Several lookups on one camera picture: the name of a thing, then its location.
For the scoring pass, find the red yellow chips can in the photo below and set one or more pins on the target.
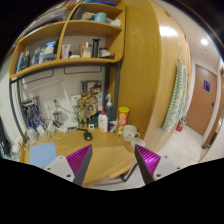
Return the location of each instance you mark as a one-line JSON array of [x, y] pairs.
[[123, 113]]

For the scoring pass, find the tall wooden wardrobe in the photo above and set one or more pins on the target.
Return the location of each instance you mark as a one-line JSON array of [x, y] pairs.
[[154, 45]]

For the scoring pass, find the wooden wall shelf unit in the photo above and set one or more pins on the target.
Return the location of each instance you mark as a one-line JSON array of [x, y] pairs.
[[75, 33]]

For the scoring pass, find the red fire extinguisher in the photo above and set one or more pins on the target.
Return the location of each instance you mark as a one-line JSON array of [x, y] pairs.
[[181, 124]]

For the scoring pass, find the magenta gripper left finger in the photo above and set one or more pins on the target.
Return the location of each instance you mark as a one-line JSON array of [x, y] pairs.
[[79, 162]]

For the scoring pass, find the blue mouse pad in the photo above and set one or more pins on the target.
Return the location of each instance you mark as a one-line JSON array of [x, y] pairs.
[[42, 155]]

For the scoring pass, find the white glue bottle red cap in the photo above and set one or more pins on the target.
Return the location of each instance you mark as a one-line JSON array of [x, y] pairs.
[[103, 122]]

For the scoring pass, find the colourful figure box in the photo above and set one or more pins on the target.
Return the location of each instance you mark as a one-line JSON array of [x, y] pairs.
[[92, 92]]

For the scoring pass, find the black thermos bottle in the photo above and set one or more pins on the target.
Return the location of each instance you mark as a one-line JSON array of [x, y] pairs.
[[95, 47]]

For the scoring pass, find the blue illustrated box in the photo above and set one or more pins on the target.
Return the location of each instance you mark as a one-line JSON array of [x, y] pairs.
[[33, 112]]

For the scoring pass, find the black computer mouse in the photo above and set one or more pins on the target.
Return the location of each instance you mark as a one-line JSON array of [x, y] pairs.
[[87, 136]]

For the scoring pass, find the robot action figure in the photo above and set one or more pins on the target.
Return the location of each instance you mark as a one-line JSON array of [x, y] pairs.
[[85, 111]]

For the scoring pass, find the white tube on shelf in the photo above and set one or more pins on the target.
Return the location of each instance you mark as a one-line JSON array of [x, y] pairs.
[[65, 51]]

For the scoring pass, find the white charger with cables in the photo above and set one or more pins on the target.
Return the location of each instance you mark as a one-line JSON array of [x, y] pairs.
[[41, 132]]

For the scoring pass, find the brown wooden door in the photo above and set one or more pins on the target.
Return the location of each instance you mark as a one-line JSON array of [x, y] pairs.
[[203, 100]]

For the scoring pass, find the green patterned hanging towel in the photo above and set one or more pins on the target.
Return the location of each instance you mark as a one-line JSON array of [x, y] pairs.
[[177, 103]]

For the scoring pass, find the white ceramic mug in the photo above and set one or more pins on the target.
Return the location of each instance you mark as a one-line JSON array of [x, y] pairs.
[[130, 133]]

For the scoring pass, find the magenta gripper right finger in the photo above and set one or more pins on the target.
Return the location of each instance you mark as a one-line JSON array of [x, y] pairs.
[[147, 161]]

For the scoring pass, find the teal tape roll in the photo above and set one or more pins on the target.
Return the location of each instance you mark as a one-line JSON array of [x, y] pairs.
[[100, 17]]

